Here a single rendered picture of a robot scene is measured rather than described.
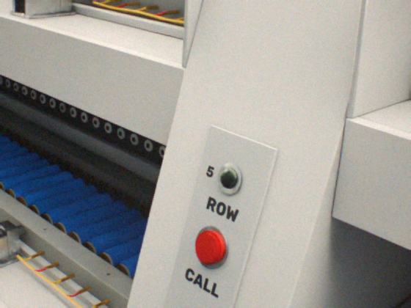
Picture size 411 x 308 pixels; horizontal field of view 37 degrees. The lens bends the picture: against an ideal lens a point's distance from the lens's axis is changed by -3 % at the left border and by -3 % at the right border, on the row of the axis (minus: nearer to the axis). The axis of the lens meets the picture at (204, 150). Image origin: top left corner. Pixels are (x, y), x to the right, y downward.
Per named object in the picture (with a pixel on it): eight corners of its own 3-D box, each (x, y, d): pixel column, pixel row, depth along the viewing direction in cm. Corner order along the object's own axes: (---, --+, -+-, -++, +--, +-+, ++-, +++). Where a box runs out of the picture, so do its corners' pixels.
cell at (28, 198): (86, 199, 59) (27, 218, 54) (75, 192, 60) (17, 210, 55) (86, 181, 58) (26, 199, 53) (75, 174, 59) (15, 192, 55)
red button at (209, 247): (214, 270, 28) (223, 238, 28) (190, 257, 30) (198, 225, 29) (227, 268, 29) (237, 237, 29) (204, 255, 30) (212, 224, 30)
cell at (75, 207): (113, 215, 56) (52, 236, 51) (101, 207, 57) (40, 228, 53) (113, 196, 55) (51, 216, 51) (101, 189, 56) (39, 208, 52)
